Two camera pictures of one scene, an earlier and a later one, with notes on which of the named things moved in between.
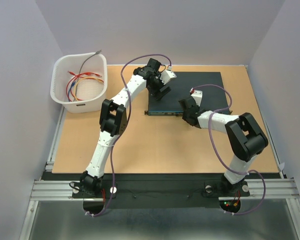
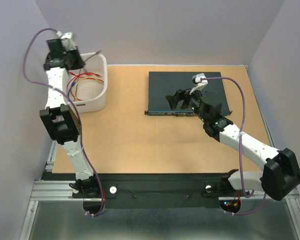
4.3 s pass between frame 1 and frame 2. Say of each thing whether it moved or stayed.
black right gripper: moved
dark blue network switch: stayed
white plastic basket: stayed
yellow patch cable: stayed
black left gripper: moved
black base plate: stayed
